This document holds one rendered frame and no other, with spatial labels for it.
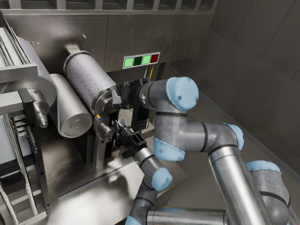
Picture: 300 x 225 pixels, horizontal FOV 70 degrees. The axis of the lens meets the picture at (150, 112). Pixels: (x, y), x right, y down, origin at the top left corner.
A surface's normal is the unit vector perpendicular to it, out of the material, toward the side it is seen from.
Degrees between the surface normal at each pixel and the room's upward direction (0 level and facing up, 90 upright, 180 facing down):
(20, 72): 90
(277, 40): 90
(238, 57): 90
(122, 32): 90
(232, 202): 65
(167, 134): 53
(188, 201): 0
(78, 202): 0
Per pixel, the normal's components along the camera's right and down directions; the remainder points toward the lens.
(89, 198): 0.22, -0.73
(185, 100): 0.58, 0.00
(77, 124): 0.58, 0.63
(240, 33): -0.80, 0.25
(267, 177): -0.04, -0.80
